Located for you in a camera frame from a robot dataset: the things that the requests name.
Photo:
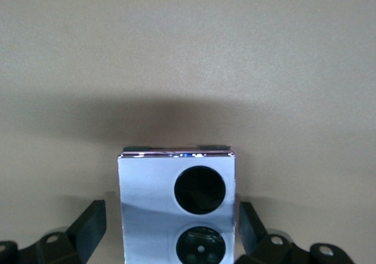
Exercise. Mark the lavender flip phone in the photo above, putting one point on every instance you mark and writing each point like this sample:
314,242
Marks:
147,187

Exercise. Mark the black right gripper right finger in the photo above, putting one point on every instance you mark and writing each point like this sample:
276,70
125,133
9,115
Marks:
252,231

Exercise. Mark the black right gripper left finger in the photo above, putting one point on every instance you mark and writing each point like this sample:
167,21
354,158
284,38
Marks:
88,228

